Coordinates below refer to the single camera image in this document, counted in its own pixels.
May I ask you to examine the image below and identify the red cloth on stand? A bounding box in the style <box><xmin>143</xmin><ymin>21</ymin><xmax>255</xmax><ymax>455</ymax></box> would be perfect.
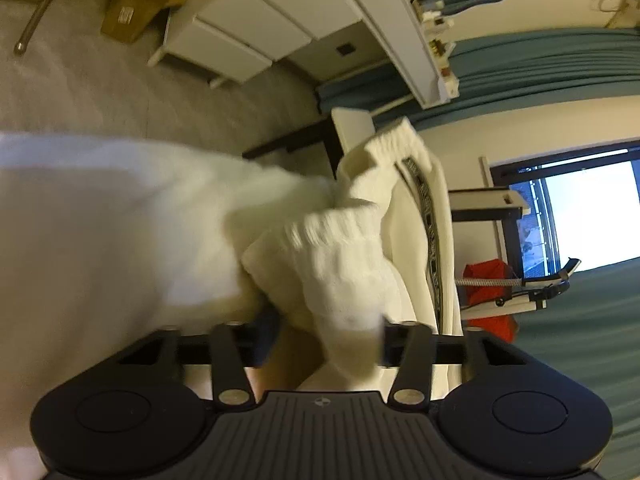
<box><xmin>463</xmin><ymin>259</ymin><xmax>518</xmax><ymax>344</ymax></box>

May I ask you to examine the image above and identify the teal curtain right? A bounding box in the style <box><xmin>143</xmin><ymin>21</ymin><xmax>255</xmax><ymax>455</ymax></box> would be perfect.
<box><xmin>515</xmin><ymin>258</ymin><xmax>640</xmax><ymax>479</ymax></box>

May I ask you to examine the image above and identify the teal curtain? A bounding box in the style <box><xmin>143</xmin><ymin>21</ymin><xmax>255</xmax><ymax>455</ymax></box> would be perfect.
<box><xmin>515</xmin><ymin>258</ymin><xmax>640</xmax><ymax>479</ymax></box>
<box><xmin>314</xmin><ymin>27</ymin><xmax>640</xmax><ymax>129</ymax></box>

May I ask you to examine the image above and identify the dark framed window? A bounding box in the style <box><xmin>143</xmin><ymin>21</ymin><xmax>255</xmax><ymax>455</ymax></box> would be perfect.
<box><xmin>490</xmin><ymin>141</ymin><xmax>639</xmax><ymax>278</ymax></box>

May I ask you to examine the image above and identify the white stool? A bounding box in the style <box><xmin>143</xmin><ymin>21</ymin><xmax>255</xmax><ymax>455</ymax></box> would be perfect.
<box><xmin>242</xmin><ymin>106</ymin><xmax>377</xmax><ymax>181</ymax></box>

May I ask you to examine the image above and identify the teal curtain left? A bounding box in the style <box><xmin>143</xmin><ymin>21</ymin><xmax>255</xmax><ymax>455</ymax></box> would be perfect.
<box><xmin>314</xmin><ymin>27</ymin><xmax>640</xmax><ymax>129</ymax></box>

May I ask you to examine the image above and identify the white dressing table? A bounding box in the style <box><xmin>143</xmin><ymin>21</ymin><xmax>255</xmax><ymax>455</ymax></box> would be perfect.
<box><xmin>148</xmin><ymin>0</ymin><xmax>459</xmax><ymax>108</ymax></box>

